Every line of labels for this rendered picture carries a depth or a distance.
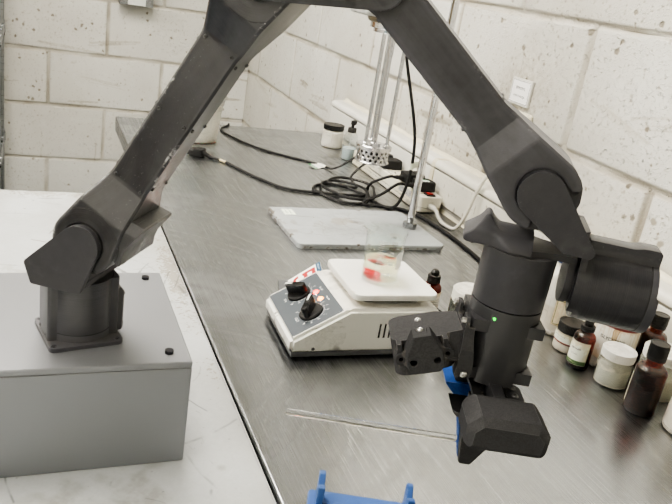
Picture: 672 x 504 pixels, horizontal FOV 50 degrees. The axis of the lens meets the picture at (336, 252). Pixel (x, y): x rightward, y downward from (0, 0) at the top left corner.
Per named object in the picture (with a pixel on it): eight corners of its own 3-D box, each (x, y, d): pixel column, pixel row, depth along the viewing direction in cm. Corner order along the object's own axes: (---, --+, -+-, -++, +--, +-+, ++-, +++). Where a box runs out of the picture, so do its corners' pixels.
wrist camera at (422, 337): (472, 294, 61) (395, 280, 61) (488, 331, 54) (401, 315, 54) (454, 357, 63) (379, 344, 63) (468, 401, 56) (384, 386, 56)
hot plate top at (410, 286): (354, 301, 91) (355, 295, 90) (324, 263, 101) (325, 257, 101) (439, 301, 95) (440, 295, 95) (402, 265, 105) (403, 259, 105)
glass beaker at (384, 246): (397, 277, 99) (408, 221, 96) (398, 292, 94) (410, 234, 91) (354, 269, 99) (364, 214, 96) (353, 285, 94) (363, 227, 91)
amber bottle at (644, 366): (659, 420, 91) (684, 352, 88) (629, 416, 91) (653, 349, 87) (645, 402, 95) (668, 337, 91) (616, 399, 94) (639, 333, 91)
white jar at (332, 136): (342, 150, 206) (345, 128, 204) (321, 147, 206) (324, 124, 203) (340, 145, 212) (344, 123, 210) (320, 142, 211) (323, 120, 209)
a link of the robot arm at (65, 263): (23, 284, 62) (24, 214, 60) (79, 252, 70) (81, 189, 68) (94, 301, 61) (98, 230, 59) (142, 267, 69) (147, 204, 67)
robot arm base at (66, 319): (49, 353, 63) (51, 290, 61) (33, 321, 68) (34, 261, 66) (128, 343, 67) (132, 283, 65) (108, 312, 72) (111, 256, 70)
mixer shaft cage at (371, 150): (361, 165, 133) (386, 24, 124) (348, 155, 138) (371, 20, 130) (394, 167, 135) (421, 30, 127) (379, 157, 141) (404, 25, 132)
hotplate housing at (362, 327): (288, 361, 90) (297, 303, 87) (263, 313, 101) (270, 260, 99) (445, 356, 98) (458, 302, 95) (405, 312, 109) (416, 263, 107)
